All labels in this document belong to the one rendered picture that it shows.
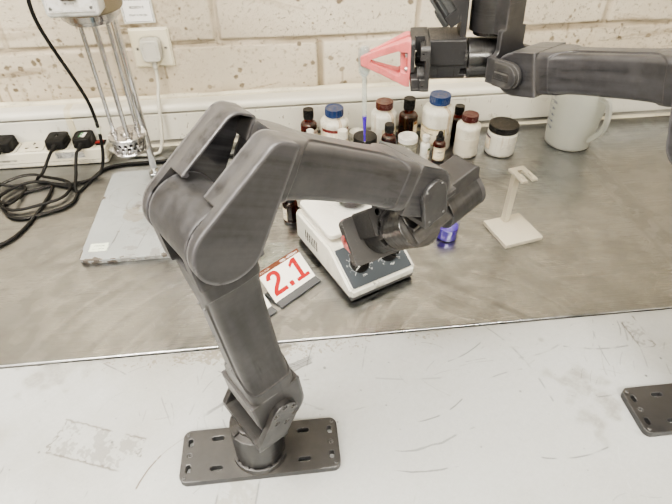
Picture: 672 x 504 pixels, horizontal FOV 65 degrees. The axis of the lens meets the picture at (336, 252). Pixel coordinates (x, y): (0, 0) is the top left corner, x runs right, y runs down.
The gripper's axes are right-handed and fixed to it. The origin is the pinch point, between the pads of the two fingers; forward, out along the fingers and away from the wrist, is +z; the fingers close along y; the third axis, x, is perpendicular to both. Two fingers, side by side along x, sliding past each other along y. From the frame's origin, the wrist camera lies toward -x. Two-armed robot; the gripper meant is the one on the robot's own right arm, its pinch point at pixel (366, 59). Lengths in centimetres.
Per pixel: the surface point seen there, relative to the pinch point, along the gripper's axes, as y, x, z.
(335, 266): 12.9, 29.8, 5.0
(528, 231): -3.8, 34.3, -30.2
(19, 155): -20, 26, 79
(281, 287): 15.2, 32.6, 14.1
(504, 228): -4.4, 34.0, -25.8
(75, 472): 48, 35, 35
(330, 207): 2.3, 25.0, 6.6
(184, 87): -37, 18, 44
